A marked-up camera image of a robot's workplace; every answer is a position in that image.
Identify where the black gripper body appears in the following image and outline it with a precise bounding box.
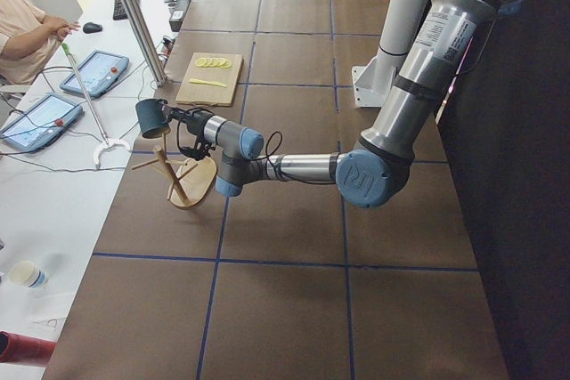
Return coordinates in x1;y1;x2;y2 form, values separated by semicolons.
170;108;209;136

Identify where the dark teal mug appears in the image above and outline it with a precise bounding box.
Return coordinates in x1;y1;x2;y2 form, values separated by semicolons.
135;99;170;139

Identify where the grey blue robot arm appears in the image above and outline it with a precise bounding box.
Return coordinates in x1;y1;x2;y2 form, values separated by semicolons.
162;0;506;207

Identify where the wooden cup storage rack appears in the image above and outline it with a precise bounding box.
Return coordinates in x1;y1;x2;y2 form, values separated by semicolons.
131;131;217;210

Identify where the white paper cup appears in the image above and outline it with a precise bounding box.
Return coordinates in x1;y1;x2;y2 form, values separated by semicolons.
8;261;48;288

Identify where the person's hand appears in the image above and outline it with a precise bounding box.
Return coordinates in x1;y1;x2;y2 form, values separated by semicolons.
42;15;81;41

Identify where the yellow plastic knife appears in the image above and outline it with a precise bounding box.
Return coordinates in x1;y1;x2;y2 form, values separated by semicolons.
188;78;227;88

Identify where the wooden cutting board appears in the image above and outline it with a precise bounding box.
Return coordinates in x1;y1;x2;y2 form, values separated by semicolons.
175;52;243;107

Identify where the lemon slice one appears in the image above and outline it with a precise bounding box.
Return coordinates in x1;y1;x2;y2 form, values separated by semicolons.
195;57;206;68

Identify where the white reacher grabber stick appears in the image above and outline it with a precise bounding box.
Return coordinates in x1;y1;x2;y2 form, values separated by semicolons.
60;43;130;169

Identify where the far blue teach pendant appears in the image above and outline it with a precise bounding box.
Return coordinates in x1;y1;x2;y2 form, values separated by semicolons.
77;50;130;99

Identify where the blue teach pendant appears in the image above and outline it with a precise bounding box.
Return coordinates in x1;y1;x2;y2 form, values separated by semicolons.
1;93;84;153
77;50;130;99

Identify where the grey power strip box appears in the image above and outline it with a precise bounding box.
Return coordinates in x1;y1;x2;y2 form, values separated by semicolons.
169;0;191;32

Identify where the black computer mouse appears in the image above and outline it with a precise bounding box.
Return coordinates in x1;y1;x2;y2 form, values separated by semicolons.
83;22;102;34

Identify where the near blue teach pendant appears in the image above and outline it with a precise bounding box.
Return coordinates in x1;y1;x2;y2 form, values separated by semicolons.
1;93;84;153

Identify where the person in peach shirt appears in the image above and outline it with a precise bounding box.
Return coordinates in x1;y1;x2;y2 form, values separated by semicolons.
1;0;63;85

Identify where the red cylinder object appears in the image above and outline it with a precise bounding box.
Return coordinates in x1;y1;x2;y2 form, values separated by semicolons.
1;331;57;367

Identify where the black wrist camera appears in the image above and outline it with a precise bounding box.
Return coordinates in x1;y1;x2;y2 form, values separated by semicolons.
176;133;216;161

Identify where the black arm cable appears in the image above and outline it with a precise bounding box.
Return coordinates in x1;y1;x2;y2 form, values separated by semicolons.
175;106;322;185

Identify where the aluminium frame post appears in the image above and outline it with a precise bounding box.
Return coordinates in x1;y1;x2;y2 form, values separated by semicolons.
121;0;167;87

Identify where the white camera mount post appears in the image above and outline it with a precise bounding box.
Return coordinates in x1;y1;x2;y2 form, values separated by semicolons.
352;0;428;108

